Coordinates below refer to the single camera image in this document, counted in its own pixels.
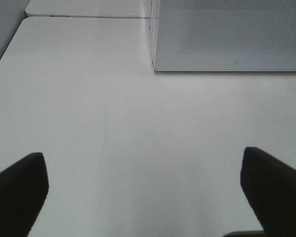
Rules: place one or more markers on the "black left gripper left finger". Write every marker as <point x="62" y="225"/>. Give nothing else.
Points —
<point x="23" y="189"/>

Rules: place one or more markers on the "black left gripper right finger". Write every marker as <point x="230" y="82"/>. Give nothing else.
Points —
<point x="270" y="188"/>

